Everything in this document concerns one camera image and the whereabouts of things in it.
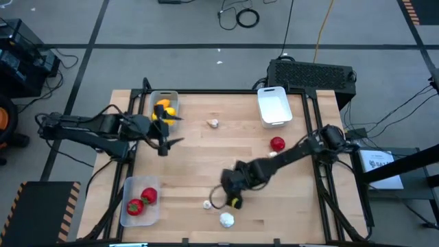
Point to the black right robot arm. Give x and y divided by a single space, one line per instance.
291 156

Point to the grey stand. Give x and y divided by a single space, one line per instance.
436 79

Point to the black hazard striped mat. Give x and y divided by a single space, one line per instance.
37 212
427 10

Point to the white label box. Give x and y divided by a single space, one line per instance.
374 156

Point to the light grey plastic basket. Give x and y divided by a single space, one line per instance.
164 94

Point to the large white garlic bulb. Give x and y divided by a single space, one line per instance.
226 220

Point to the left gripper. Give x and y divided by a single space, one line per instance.
144 127

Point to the orange citrus fruit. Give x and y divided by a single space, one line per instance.
164 103

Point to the clear plastic bin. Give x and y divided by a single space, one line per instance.
140 219

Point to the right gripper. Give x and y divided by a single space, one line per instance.
233 182

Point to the black metal table frame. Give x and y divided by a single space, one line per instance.
205 91

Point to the black computer case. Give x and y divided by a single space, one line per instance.
308 75

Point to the black metal beam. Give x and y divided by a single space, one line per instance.
404 164

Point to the red tomato green stem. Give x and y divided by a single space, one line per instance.
135 206
149 195
277 144

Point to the black power strip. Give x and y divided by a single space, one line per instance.
169 1

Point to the yellow lemon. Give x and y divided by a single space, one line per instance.
171 111
168 123
154 116

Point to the dark side table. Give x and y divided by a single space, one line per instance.
411 154

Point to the black orange wheeled device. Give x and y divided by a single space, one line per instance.
2 120

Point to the yellow tape tag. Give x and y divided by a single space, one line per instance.
235 202

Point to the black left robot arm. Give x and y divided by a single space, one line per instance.
85 130

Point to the beige garlic bulb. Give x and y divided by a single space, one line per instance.
213 123
272 154

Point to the white plastic basket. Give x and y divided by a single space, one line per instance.
274 109

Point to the small white garlic bulb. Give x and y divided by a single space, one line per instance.
207 204

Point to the black equipment stack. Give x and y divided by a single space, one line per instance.
20 61

